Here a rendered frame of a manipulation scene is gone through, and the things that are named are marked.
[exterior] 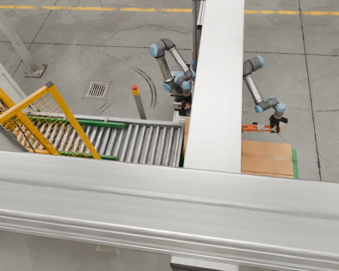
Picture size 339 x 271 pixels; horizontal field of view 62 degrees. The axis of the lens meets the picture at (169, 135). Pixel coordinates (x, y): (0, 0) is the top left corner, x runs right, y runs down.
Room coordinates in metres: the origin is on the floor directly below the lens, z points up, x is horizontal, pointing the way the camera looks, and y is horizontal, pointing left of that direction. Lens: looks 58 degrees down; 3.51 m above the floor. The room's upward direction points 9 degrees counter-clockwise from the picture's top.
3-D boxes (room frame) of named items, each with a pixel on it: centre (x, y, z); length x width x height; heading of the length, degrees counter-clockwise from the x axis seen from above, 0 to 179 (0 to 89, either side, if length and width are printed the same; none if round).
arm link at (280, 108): (1.41, -1.02, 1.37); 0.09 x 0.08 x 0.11; 18
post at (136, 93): (2.28, 0.31, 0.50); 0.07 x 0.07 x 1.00; 74
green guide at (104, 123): (2.33, 1.29, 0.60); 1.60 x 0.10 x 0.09; 74
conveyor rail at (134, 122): (2.28, 0.93, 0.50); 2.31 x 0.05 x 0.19; 74
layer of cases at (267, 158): (1.16, -0.66, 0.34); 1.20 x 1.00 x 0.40; 74
